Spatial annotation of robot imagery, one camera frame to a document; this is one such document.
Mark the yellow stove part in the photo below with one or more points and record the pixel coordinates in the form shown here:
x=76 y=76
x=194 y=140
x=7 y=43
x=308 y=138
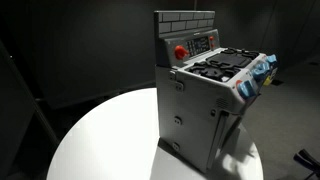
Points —
x=268 y=81

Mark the black burner grate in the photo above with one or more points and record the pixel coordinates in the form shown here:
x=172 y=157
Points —
x=213 y=71
x=240 y=52

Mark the small red button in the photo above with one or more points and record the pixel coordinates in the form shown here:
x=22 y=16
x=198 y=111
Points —
x=211 y=38
x=212 y=45

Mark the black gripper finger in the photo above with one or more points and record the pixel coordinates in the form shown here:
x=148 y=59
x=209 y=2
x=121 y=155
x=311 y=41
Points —
x=310 y=156
x=305 y=162

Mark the large red knob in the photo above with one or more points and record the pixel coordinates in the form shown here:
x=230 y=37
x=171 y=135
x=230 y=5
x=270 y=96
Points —
x=180 y=52

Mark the black keypad panel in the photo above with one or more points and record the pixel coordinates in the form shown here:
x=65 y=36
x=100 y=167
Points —
x=198 y=45

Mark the blue stove knob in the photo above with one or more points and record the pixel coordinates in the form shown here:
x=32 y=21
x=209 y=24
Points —
x=261 y=70
x=272 y=59
x=247 y=89

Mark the grey toy stove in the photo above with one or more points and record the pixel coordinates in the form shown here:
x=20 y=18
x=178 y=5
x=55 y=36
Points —
x=186 y=110

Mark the grey toy oven door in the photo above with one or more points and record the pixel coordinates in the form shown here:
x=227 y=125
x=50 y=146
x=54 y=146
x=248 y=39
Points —
x=221 y=140

